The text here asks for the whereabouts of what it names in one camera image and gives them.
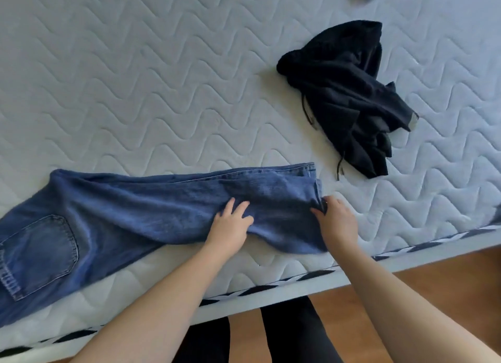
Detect blue denim jeans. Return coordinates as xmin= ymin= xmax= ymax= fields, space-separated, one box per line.
xmin=0 ymin=162 xmax=329 ymax=328

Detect person's black trousers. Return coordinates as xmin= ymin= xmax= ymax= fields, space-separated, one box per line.
xmin=171 ymin=296 xmax=344 ymax=363

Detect person's right hand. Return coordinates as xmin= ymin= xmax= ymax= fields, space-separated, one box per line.
xmin=311 ymin=196 xmax=359 ymax=254

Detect white quilted mattress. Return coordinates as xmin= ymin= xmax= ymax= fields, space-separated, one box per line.
xmin=0 ymin=0 xmax=501 ymax=363

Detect black hooded sweatshirt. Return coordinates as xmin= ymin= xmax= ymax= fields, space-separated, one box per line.
xmin=276 ymin=20 xmax=419 ymax=180

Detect person's left forearm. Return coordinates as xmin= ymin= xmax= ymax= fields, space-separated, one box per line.
xmin=70 ymin=245 xmax=235 ymax=363

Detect person's left hand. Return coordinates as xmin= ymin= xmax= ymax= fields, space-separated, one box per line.
xmin=203 ymin=197 xmax=255 ymax=258

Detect person's right forearm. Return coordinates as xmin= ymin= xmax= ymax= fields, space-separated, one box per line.
xmin=327 ymin=238 xmax=501 ymax=363

